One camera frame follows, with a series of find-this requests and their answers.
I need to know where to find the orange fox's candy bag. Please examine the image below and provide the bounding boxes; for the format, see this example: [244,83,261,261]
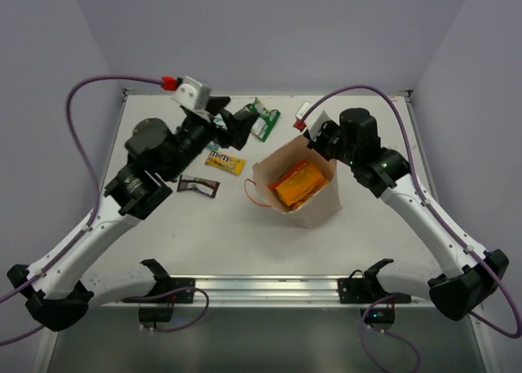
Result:
[268,158,307,190]

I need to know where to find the aluminium front rail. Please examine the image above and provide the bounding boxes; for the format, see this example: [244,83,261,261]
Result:
[74,267,430,306]

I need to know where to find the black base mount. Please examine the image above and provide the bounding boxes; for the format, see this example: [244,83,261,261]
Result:
[337,269,421,373]
[122,278,210,334]

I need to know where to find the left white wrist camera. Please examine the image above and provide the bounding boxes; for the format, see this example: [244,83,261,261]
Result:
[161,76,210,111]

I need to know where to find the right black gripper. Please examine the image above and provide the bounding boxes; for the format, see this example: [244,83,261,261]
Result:
[305,117,360,169]

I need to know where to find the beige paper bag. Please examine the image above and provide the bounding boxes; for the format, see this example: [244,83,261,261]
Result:
[252,135,342,229]

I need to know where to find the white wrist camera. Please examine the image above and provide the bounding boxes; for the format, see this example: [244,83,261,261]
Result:
[161,76,210,111]
[294,101,331,141]

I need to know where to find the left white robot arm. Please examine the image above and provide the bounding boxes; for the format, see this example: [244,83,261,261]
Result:
[7,96,259,331]

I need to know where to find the teal fox's candy bag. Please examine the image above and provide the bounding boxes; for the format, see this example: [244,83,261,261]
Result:
[207,114,227,151]

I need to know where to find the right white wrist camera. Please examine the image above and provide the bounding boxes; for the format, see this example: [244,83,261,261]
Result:
[294,101,331,141]

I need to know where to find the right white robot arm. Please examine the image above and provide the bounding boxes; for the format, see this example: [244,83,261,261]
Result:
[305,108,509,321]

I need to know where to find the brown chocolate bar wrapper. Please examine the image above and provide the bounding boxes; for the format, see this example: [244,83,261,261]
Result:
[177,175,220,198]

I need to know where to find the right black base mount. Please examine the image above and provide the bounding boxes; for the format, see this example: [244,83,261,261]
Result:
[337,269,421,373]

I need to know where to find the green snack pouch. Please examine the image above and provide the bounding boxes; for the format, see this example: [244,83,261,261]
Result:
[240,97,281,142]

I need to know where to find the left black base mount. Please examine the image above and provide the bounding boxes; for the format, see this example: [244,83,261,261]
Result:
[122,278,210,334]

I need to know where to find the orange snack bag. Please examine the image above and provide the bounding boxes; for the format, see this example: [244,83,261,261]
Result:
[275,162,328,206]
[290,180,329,211]

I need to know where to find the yellow m&m's packet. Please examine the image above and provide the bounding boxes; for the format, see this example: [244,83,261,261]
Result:
[205,150,246,176]

